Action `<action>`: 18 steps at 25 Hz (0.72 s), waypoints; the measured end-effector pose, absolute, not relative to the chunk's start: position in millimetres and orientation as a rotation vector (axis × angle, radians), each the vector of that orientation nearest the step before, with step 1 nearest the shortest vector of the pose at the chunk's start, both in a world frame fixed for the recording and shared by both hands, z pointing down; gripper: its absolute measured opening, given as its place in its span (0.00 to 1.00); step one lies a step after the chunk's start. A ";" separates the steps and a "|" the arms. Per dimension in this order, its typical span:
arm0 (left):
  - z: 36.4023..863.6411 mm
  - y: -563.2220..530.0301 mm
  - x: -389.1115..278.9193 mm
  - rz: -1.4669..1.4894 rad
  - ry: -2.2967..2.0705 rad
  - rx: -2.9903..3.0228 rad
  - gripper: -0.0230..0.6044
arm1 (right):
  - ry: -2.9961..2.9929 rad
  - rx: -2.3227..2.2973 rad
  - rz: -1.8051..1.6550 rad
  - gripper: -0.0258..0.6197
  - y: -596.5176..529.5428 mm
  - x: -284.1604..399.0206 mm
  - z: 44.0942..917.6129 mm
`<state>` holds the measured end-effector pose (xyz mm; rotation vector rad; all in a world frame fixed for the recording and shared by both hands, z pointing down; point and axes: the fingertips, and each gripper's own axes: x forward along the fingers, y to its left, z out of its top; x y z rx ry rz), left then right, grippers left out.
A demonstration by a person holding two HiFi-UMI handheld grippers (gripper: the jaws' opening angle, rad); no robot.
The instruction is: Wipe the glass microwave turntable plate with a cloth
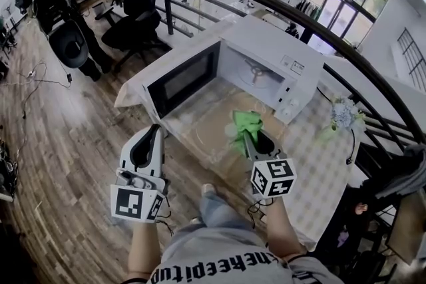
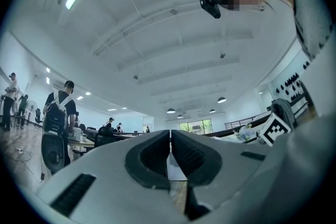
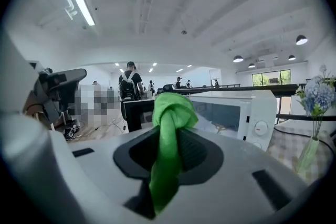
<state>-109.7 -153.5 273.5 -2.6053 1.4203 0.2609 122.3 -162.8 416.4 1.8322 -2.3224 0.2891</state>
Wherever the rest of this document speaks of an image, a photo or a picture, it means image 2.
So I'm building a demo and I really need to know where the wall panel with black items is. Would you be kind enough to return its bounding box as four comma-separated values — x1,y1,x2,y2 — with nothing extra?
272,60,313,103

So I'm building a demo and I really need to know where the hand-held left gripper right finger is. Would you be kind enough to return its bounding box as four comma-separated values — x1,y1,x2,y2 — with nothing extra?
171,129,269,220

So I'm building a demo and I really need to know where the window with green view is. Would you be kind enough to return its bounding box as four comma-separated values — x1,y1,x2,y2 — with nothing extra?
180,119,212,135

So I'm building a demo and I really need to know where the white box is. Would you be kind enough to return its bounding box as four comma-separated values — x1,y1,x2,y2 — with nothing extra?
72,128,84,141

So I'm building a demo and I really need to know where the grey shoulder strap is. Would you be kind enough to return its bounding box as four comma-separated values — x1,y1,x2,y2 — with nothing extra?
282,0,334,61

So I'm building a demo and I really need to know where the black power adapter with cable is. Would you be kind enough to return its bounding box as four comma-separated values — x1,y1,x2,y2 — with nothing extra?
39,154,47,184

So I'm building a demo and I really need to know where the black head-mounted camera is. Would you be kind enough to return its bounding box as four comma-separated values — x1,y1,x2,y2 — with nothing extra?
198,0,222,19

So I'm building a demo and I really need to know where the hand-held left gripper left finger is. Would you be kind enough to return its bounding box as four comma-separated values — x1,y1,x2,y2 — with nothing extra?
38,129,185,224

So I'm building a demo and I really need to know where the long dark desk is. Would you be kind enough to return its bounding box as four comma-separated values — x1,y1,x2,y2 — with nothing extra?
86,127,152,141

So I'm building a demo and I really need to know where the light wooden desk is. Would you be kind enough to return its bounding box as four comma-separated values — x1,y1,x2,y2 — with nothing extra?
67,136,95,156

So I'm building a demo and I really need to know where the black slatted rack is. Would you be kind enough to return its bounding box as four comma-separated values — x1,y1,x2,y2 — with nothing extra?
288,80,318,124

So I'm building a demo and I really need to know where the white floor cable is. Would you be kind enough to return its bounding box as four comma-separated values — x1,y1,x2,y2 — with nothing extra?
14,148,34,163

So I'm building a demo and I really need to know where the white standing fan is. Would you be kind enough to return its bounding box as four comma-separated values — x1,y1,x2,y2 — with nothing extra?
27,100,38,124

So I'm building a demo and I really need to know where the grey draped fabric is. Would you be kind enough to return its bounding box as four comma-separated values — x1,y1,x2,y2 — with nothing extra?
271,98,299,131

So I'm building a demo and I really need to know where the person's white shirt torso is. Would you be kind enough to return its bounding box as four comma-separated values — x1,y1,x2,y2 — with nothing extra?
251,0,336,224

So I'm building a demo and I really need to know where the dark metal railing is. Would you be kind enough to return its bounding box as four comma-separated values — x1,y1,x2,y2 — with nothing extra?
224,117,255,131

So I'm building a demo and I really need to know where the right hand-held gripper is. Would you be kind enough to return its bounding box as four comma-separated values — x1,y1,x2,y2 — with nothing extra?
258,112,292,147

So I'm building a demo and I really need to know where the pale flower bunch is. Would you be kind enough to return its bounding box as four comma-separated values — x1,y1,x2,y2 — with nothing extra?
234,124,261,143

